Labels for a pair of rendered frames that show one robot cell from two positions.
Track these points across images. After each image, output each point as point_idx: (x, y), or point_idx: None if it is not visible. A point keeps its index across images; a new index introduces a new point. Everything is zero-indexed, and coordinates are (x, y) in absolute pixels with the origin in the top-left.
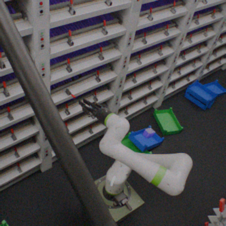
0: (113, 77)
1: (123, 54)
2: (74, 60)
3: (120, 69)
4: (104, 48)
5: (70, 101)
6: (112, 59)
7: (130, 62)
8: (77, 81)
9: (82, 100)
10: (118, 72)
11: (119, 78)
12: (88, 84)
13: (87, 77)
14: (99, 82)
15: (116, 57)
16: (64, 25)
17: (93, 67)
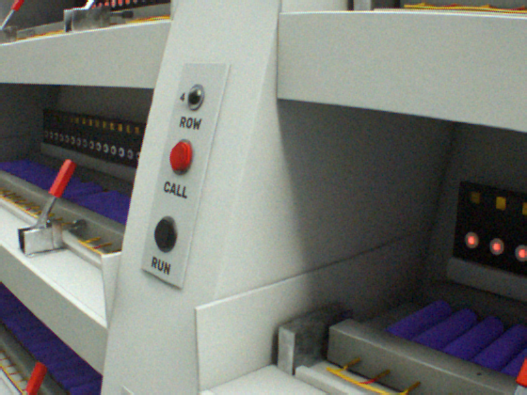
0: (77, 305)
1: (181, 27)
2: (53, 29)
3: (135, 259)
4: (169, 3)
5: (13, 337)
6: (110, 65)
7: (397, 394)
8: (25, 197)
9: (25, 386)
10: (106, 284)
11: (118, 394)
12: (11, 228)
13: (55, 214)
14: (23, 255)
15: (135, 55)
16: None
17: (28, 67)
